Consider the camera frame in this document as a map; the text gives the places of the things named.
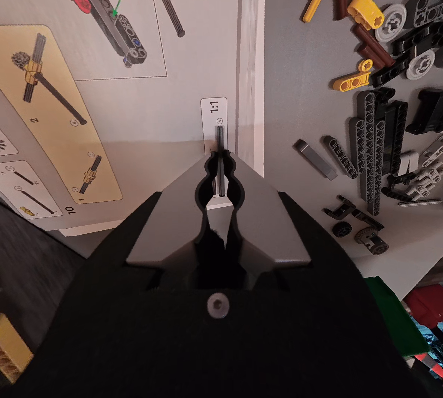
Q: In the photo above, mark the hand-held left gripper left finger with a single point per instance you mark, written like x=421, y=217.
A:
x=169, y=228

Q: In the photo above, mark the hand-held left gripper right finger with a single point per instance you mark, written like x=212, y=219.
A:
x=270, y=228

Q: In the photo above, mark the long dark grey toy axle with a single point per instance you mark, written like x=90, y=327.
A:
x=220, y=138

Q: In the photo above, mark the white instruction booklet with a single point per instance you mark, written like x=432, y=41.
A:
x=138, y=110

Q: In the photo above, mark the pile of toy brick pieces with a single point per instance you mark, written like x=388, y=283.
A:
x=372, y=148

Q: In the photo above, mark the green plastic bin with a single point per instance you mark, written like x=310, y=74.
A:
x=391, y=315

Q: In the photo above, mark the red printed package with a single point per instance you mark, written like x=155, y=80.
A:
x=429, y=304

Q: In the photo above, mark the yellow cardboard piece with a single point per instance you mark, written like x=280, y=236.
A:
x=12, y=346

